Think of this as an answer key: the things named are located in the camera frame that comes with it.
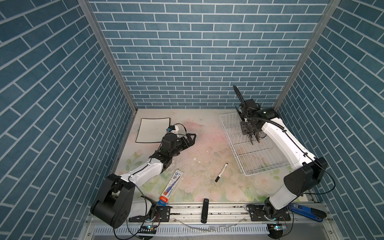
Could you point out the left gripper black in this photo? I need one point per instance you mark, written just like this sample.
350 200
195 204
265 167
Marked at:
183 140

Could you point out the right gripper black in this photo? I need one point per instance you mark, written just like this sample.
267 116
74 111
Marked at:
244 130

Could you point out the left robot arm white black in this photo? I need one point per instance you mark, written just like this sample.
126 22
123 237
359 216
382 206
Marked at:
120 198

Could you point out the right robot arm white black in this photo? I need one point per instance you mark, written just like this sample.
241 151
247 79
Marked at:
308 170

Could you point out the black white marker pen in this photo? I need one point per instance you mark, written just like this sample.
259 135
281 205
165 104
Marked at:
221 172

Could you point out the black remote control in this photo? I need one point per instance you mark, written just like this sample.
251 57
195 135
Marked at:
205 209

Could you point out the left green circuit board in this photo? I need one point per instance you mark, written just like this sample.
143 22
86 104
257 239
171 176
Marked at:
148 230

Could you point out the green circuit board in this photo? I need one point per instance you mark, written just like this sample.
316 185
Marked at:
276 229
148 230

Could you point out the right green circuit board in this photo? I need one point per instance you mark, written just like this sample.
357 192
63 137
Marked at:
276 229

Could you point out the blue black crimping tool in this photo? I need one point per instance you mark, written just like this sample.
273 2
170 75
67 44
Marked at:
310 213

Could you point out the white wire dish rack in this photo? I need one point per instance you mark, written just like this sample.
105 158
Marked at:
252 159

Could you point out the aluminium rail frame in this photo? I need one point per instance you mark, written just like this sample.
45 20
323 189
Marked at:
298 228

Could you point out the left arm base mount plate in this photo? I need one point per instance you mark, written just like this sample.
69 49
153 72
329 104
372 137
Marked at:
162 214

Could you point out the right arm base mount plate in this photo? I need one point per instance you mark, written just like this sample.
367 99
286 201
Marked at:
259 213

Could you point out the white slotted cable duct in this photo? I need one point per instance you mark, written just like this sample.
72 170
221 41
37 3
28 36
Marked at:
178 230

